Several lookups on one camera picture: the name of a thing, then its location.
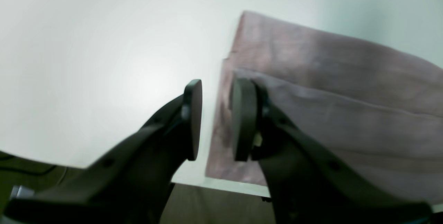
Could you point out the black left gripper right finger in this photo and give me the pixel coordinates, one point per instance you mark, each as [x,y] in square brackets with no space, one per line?
[307,183]

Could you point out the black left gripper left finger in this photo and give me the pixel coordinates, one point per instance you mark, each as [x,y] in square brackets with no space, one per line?
[132,182]

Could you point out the mauve T-shirt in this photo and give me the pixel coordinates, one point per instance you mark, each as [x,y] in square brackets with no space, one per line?
[378,109]

